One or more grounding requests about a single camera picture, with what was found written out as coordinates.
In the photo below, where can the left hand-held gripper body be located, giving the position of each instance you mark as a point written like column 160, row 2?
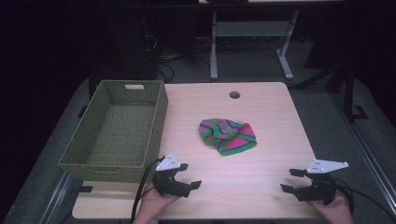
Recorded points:
column 166, row 174

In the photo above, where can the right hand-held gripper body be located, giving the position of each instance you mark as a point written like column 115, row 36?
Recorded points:
column 320, row 183

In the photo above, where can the green pink blue striped cloth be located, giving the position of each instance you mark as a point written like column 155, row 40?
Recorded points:
column 229, row 137

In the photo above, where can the green woven basket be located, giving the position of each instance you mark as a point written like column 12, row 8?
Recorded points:
column 121, row 130

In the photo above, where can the person's right hand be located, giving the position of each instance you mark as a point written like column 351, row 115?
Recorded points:
column 334, row 210

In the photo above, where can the person's left hand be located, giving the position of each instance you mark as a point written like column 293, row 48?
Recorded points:
column 154, row 205

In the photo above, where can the black metal stand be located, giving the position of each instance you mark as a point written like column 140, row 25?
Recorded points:
column 348, row 90

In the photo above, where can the black computer tower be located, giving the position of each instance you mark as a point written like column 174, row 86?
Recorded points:
column 124, row 46

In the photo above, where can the metal floor rail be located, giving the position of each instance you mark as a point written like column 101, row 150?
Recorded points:
column 364, row 149
column 56, row 199

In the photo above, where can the black table bracket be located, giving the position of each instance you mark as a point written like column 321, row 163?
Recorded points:
column 84, row 189

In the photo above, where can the grey metal desk frame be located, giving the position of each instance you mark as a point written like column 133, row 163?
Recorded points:
column 252, row 29

